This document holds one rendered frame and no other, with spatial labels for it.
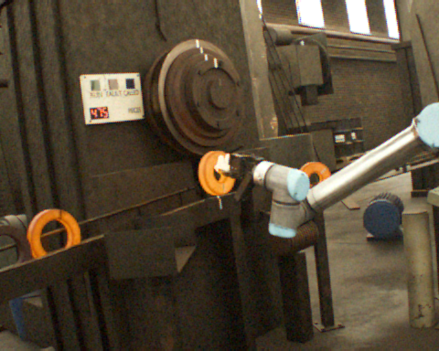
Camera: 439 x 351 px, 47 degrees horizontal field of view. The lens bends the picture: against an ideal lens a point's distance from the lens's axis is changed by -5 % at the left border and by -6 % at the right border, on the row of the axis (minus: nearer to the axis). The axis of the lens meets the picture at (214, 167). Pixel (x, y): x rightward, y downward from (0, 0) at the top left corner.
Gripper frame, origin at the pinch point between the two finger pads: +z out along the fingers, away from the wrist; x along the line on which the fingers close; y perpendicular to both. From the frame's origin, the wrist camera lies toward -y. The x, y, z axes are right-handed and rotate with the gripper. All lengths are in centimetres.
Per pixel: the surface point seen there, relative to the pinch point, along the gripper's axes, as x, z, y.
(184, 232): 21.1, -7.2, -17.1
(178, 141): -0.5, 21.0, 5.6
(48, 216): 57, 18, -12
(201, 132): -9.3, 17.9, 8.8
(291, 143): -250, 148, -47
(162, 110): 5.4, 24.3, 17.4
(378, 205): -215, 38, -68
